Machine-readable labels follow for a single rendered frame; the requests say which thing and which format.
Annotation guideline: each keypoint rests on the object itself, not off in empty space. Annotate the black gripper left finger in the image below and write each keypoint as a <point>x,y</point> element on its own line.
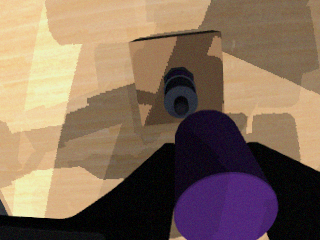
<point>139,208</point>

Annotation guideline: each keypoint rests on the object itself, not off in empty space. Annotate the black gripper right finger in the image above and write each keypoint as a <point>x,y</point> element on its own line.
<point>297,188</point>

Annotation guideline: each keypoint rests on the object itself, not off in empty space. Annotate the purple cylinder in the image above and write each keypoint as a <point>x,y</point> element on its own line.
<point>220,191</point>

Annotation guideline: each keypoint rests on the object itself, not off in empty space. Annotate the tan square block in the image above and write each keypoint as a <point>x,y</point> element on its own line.
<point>197,53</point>

